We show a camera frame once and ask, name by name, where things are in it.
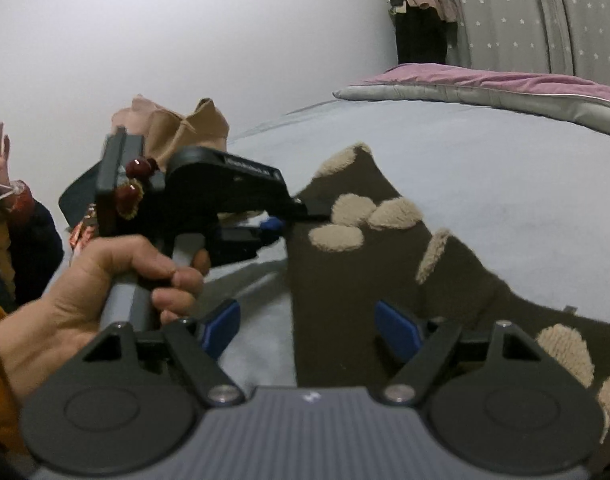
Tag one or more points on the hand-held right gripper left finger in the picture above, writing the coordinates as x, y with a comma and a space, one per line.
220, 327

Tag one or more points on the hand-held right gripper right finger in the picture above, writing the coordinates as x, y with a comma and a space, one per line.
397, 330

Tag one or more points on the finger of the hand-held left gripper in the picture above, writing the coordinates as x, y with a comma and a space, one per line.
271, 225
310, 211

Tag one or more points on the brown sweater with beige patches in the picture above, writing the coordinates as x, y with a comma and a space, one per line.
365, 285

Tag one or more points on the person's left hand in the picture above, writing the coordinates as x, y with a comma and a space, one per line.
60, 310

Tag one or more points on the tan garment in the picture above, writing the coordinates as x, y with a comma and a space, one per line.
195, 125

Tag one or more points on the red bead charm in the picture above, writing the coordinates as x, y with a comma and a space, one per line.
130, 192

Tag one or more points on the pale pink garment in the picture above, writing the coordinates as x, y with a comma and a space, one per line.
130, 112

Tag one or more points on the colourful plastic packet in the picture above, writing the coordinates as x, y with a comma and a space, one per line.
82, 232

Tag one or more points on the pale blue bed sheet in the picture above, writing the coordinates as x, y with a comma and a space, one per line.
485, 170

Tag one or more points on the dark cloth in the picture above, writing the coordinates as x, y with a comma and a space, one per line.
30, 255

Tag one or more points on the hanging dark garment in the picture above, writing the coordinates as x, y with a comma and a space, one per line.
420, 40

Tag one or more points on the pink and grey duvet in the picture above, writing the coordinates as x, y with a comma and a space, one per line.
485, 85

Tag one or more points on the grey star curtain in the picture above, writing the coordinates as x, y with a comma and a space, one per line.
535, 15

